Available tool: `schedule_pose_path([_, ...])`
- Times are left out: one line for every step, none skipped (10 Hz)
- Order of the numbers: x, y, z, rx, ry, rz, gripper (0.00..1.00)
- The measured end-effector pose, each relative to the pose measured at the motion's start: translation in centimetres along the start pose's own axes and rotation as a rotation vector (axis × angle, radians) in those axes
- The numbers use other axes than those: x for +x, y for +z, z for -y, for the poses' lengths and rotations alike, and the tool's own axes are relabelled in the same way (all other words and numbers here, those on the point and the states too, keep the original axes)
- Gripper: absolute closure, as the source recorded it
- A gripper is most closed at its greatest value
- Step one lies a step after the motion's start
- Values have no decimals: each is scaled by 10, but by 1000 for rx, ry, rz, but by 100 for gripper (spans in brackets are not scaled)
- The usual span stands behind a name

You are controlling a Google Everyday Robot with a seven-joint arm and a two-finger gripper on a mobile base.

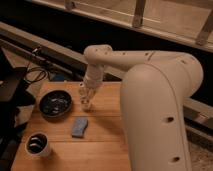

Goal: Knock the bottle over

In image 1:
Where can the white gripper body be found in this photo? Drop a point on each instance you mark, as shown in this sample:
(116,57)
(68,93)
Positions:
(92,82)

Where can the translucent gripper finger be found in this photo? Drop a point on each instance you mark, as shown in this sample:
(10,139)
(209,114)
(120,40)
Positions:
(90,93)

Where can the clear plastic bottle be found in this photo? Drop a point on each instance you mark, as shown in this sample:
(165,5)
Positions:
(85,104)

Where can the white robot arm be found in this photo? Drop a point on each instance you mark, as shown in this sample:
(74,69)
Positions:
(152,94)

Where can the blue sponge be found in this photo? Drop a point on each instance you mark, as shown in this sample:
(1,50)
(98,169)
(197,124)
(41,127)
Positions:
(79,126)

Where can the dark bowl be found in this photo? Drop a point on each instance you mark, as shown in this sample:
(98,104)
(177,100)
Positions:
(55,103)

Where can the black equipment on left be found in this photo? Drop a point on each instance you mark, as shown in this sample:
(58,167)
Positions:
(13,94)

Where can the white cup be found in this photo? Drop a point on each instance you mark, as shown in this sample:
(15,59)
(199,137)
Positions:
(38,145)

